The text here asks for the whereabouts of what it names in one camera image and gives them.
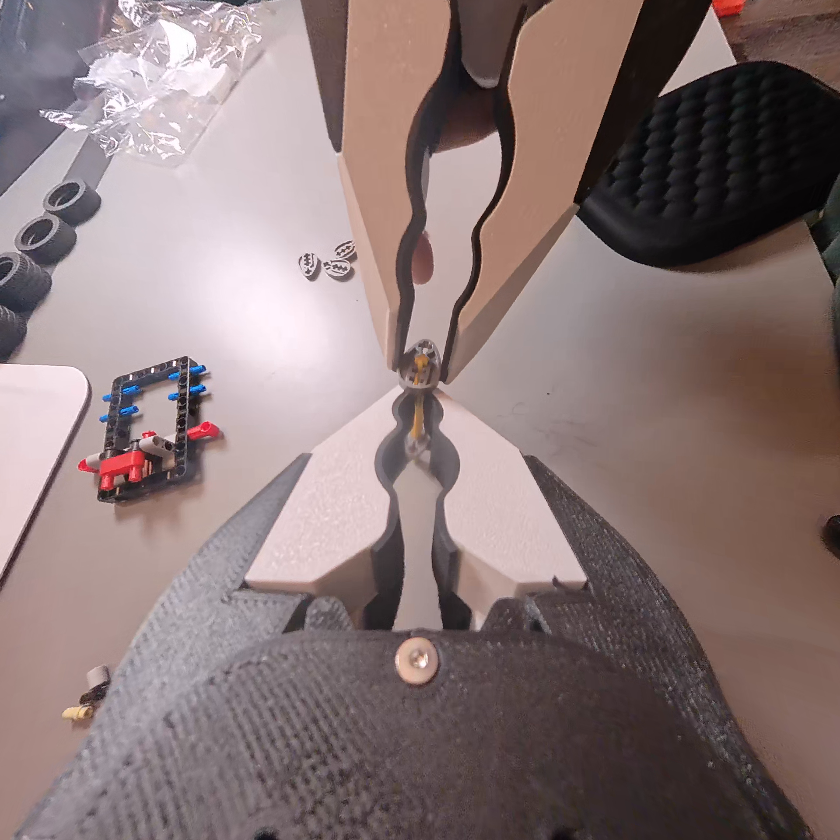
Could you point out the pile of small lego pieces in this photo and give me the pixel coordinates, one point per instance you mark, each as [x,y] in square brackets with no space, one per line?
[98,676]

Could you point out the yellow lego axle assembly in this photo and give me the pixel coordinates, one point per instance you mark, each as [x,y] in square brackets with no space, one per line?
[421,420]

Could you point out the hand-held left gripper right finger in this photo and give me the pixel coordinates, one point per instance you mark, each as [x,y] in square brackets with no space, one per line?
[512,518]

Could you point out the clear plastic bag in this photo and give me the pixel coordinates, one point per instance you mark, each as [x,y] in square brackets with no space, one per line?
[151,85]

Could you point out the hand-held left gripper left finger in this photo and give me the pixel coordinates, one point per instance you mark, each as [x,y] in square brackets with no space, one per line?
[321,518]

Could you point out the black lego frame assembly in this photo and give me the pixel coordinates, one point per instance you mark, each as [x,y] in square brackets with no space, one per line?
[184,426]

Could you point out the white book stand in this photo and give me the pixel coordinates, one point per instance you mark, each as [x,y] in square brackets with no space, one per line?
[33,459]

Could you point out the person's right hand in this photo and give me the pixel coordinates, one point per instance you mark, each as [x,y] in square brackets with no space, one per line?
[469,121]

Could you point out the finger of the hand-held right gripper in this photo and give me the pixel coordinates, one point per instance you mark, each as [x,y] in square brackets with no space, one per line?
[380,131]
[558,131]

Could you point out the grey lego disc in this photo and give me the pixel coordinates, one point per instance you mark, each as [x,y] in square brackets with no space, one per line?
[410,374]

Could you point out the cluster of grey lego discs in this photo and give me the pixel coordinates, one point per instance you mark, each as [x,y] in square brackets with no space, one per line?
[338,268]

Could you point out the person's green sweatshirt torso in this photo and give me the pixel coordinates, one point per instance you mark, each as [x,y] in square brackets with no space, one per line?
[830,249]

